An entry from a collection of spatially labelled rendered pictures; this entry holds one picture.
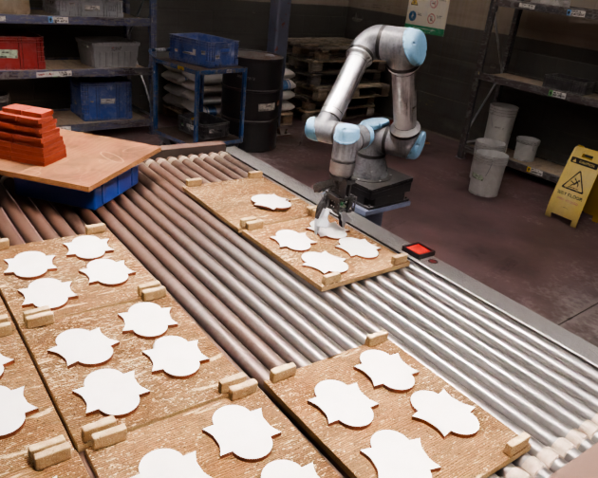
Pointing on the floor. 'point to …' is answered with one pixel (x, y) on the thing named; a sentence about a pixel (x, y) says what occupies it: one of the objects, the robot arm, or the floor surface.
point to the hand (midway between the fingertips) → (327, 229)
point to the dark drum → (267, 137)
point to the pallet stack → (309, 50)
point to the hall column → (277, 39)
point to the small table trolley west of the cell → (195, 101)
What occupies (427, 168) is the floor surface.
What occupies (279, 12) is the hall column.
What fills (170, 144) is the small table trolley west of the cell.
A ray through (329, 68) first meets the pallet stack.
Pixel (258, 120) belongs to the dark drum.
